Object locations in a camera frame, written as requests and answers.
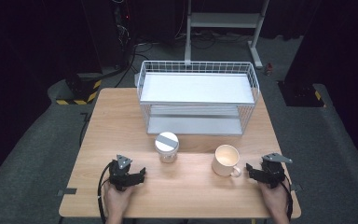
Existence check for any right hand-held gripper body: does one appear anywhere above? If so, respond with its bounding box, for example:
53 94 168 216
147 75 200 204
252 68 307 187
255 152 294 189

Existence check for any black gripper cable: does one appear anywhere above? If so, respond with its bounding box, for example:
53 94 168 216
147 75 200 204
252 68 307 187
97 161 119 224
279 174 295 222

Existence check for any black equipment tower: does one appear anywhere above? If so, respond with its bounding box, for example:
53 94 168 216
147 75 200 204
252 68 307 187
80 0 138 71

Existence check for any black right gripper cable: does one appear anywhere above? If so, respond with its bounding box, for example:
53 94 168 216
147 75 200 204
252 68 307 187
279 174 295 222

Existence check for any white wire shelf rack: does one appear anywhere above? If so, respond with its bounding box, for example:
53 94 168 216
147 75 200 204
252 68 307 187
136 60 261 137

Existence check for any white metal stand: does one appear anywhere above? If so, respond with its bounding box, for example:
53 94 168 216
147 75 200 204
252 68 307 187
184 0 270 70

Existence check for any person's left hand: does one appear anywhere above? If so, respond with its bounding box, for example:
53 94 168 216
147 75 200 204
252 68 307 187
103 181 135 217

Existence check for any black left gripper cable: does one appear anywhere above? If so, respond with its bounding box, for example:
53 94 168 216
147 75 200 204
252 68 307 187
97 161 119 224

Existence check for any person's right hand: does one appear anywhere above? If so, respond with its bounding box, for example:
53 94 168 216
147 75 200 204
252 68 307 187
258 181 291 217

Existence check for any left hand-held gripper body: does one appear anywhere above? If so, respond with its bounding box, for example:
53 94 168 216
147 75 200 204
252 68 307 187
108 154 144 191

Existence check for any glass jar with white lid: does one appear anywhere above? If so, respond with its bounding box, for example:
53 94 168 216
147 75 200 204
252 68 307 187
154 131 180 164

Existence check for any black yellow striped stand base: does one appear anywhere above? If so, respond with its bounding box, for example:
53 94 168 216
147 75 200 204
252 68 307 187
55 73 103 106
277 79 327 108

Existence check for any black floor cable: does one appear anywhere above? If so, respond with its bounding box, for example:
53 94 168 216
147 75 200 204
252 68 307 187
87 43 155 90

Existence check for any cream ceramic mug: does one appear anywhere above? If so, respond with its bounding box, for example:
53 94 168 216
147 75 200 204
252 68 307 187
211 144 242 178

